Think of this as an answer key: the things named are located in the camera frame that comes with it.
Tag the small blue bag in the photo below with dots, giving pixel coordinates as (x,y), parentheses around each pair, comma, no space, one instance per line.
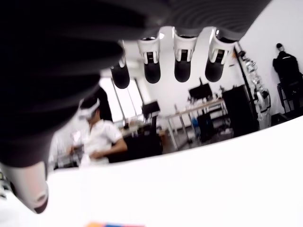
(195,123)

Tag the seated person in white shirt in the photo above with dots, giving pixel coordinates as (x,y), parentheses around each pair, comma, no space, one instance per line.
(101,134)

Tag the multicoloured Rubik's cube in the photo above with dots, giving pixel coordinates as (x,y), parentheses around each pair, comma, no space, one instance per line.
(113,224)

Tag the black cabinet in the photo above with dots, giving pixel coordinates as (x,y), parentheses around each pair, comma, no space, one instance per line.
(239,111)

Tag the black computer monitor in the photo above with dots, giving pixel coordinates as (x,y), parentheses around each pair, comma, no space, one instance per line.
(200,91)
(151,108)

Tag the silver humanoid robot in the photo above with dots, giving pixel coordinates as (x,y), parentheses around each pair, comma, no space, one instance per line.
(262,106)

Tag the white desk with wood top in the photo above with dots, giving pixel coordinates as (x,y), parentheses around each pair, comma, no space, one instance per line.
(196,107)

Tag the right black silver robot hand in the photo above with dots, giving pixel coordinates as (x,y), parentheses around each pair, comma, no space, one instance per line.
(47,47)

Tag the black office chair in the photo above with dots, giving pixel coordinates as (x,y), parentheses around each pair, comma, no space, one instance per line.
(142,146)

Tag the white VR headset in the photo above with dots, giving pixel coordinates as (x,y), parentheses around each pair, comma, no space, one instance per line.
(88,111)

